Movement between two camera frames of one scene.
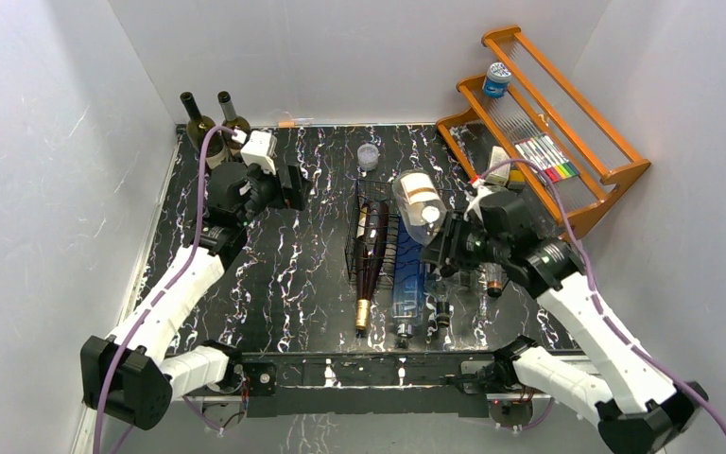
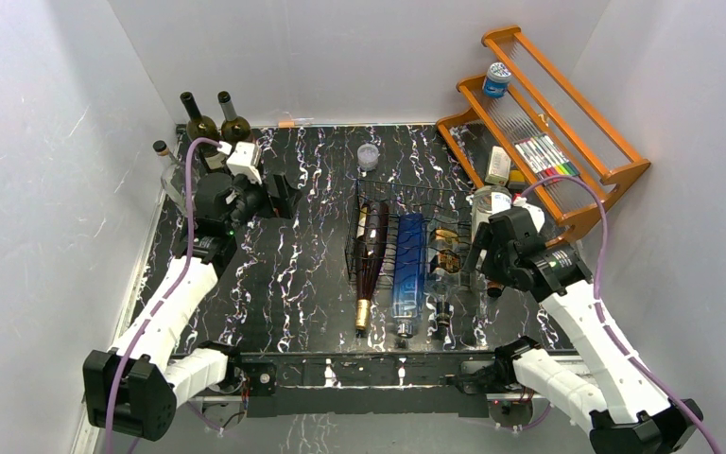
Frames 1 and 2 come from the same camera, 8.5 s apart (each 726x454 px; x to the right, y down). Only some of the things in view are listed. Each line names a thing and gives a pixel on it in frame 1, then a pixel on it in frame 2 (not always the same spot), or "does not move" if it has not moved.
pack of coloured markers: [542, 150] does not move
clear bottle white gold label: [421, 204] → [173, 177]
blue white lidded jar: [496, 79] does not move
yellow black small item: [515, 178] does not move
